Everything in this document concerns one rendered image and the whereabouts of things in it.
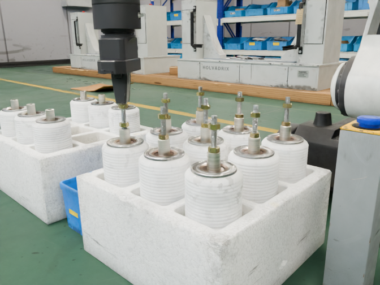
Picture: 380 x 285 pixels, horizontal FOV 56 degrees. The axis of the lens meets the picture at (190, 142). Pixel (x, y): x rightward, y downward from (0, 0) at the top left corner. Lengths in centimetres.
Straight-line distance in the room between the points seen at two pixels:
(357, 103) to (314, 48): 197
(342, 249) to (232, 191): 25
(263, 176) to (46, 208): 57
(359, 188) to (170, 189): 32
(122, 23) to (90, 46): 445
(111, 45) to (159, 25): 345
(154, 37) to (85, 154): 316
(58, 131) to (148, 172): 40
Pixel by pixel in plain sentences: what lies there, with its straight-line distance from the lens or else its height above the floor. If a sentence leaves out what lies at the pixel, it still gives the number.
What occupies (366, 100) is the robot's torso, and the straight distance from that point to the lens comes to 85.
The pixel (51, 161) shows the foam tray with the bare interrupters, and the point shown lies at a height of 17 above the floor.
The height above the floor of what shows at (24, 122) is 24.
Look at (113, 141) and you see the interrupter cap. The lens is 75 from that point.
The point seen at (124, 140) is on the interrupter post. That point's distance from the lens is 73.
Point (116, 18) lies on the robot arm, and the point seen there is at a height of 49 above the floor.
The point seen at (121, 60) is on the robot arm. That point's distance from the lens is 67.
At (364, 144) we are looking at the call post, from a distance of 63.
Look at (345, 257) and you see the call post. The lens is 71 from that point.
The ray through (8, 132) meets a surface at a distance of 121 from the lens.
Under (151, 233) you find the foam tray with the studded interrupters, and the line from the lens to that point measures 63.
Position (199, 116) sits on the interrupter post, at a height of 27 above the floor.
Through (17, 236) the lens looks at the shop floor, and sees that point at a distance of 98.
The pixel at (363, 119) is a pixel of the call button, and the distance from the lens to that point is 64.
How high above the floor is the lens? 46
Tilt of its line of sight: 16 degrees down
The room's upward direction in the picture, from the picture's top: 1 degrees counter-clockwise
